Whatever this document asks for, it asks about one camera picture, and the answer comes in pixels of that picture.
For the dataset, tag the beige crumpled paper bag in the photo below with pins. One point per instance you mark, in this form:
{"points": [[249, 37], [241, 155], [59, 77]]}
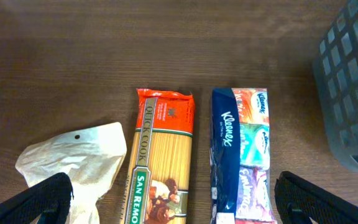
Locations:
{"points": [[90, 157]]}

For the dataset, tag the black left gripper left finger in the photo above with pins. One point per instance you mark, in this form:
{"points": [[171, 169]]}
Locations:
{"points": [[47, 201]]}

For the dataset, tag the Kleenex tissue multipack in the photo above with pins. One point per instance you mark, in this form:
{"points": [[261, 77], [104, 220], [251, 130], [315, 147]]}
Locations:
{"points": [[240, 156]]}

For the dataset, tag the San Remo spaghetti pack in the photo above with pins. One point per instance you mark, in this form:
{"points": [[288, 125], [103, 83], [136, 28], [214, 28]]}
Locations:
{"points": [[159, 166]]}

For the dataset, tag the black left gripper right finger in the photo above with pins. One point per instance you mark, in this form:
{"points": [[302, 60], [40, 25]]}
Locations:
{"points": [[300, 201]]}

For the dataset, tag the grey plastic basket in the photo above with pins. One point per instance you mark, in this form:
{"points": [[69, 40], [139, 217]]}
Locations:
{"points": [[335, 71]]}

